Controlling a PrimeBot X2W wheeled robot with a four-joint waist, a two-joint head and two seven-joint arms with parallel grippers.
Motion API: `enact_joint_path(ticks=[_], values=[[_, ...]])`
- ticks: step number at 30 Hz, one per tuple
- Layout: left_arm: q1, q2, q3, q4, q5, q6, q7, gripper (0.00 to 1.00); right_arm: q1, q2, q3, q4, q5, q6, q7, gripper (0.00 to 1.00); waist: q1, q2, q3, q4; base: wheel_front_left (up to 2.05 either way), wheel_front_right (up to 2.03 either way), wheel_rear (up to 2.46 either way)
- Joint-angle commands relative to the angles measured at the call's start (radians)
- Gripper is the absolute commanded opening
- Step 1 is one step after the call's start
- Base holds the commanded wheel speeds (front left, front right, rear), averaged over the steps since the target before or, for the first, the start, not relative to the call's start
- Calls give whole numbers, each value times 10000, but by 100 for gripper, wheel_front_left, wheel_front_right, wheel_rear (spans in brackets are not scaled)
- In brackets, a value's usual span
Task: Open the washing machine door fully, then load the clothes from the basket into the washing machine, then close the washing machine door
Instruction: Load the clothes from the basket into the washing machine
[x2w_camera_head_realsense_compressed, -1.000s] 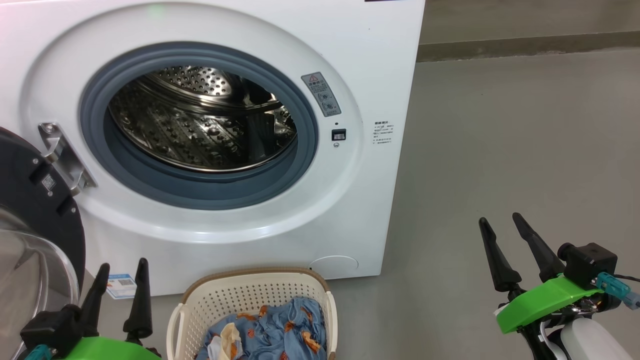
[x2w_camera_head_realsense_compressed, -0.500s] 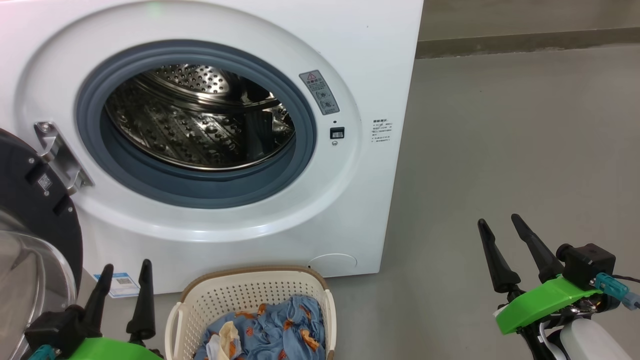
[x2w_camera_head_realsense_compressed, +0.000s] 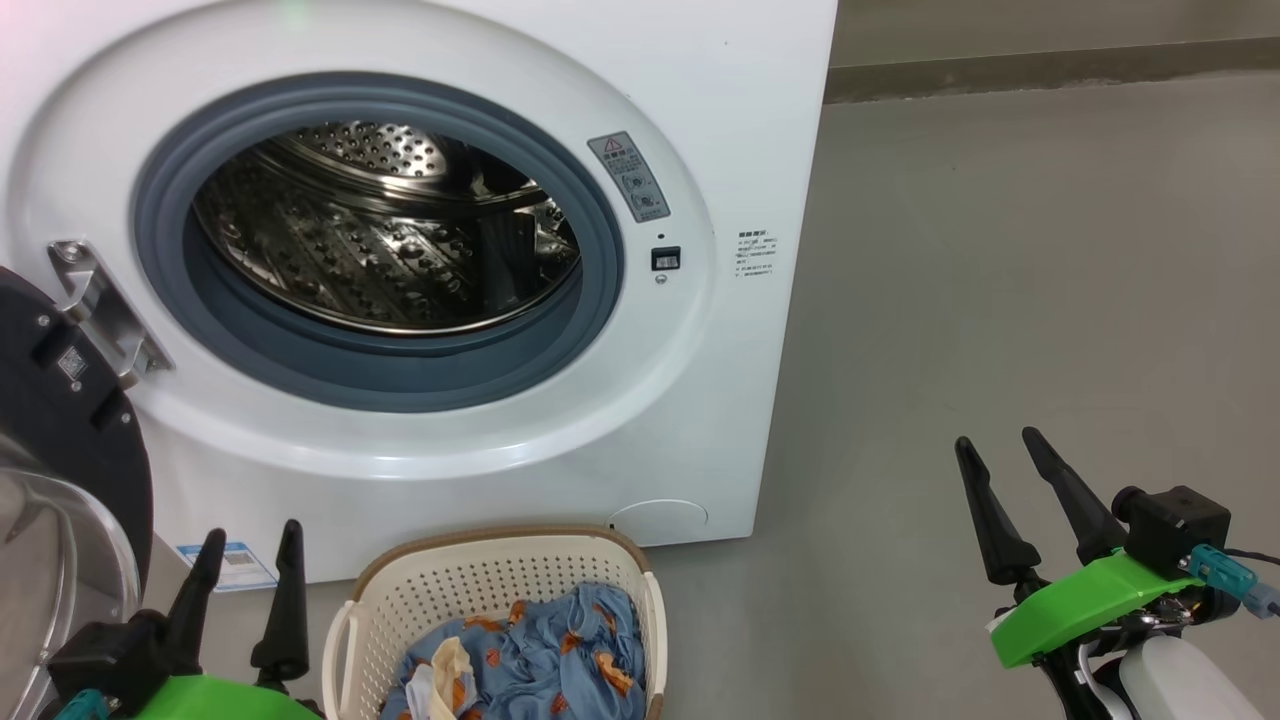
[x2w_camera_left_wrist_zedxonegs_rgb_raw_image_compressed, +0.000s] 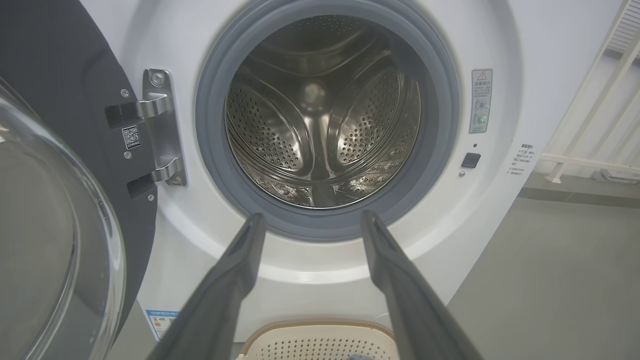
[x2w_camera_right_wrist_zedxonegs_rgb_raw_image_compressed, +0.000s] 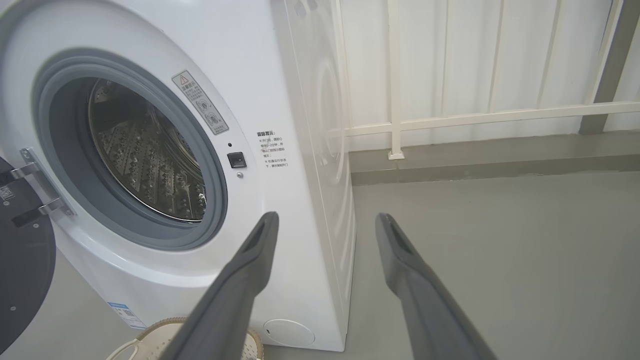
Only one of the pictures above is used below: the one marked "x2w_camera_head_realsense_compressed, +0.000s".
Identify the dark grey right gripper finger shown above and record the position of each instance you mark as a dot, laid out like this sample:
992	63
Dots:
1000	530
1085	510

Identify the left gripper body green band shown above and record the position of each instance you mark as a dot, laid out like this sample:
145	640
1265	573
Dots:
220	700

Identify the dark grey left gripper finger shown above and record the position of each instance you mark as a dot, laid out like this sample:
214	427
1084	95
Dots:
195	610
285	620

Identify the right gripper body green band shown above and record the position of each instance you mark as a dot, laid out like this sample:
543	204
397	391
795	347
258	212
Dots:
1090	595

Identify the cream white cloth garment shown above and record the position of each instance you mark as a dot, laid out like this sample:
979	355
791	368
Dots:
445	675

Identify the black round glass washer door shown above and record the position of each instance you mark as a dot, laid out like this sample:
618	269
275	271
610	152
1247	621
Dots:
70	440

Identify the blue garment with orange print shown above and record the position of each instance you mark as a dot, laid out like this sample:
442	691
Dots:
560	660

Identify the cream perforated laundry basket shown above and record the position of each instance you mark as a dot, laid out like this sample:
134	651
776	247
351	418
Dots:
480	575

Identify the grey rubber door gasket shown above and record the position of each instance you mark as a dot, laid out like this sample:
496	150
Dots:
400	370

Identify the silver metal door hinge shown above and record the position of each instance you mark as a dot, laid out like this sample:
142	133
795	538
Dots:
100	300

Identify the black door latch socket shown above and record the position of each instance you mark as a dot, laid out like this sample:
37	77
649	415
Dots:
666	259

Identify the white front-load washing machine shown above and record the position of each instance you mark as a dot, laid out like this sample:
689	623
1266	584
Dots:
720	120

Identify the blue energy label sticker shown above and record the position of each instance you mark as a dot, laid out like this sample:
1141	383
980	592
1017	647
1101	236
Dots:
235	568

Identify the round white filter cover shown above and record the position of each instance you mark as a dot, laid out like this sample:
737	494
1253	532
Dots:
660	520

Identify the stainless steel washer drum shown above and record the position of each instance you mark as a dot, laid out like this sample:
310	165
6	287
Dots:
380	250

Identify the grey warning sticker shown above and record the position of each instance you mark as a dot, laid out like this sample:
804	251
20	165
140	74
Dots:
630	178

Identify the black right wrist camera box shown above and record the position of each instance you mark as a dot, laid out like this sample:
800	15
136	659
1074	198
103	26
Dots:
1180	525

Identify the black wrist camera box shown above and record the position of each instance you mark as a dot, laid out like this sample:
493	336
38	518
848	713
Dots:
1180	525
100	660

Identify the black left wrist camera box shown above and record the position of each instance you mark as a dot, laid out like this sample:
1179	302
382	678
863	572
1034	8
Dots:
100	660

